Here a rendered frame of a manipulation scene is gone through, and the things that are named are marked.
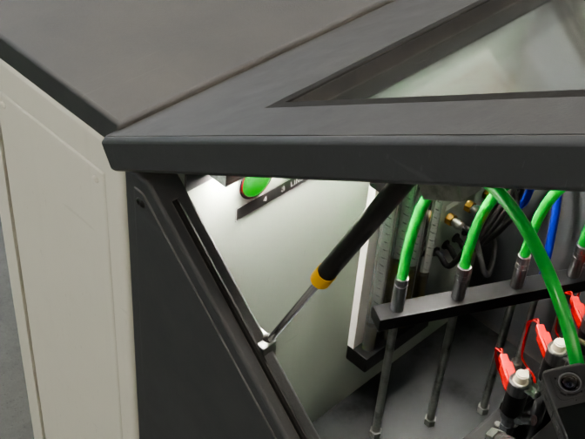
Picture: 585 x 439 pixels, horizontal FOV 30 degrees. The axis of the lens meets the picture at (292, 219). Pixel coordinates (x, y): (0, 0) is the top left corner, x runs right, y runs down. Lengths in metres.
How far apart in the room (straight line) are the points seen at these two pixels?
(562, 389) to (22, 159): 0.67
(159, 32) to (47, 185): 0.22
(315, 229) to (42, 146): 0.35
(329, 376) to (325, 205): 0.36
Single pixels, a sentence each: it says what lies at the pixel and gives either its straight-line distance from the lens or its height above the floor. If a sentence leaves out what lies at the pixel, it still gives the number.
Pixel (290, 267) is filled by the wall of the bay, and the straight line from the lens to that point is 1.37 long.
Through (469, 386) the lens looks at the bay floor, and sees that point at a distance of 1.77.
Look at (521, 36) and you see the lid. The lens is 1.04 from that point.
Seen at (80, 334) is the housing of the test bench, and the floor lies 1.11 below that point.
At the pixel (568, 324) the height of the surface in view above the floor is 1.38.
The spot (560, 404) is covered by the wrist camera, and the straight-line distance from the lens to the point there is 1.04.
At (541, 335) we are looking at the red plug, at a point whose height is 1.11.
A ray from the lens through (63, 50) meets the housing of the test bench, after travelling 1.20.
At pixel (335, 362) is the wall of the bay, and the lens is 1.62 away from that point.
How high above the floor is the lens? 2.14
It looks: 41 degrees down
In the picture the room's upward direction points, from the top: 4 degrees clockwise
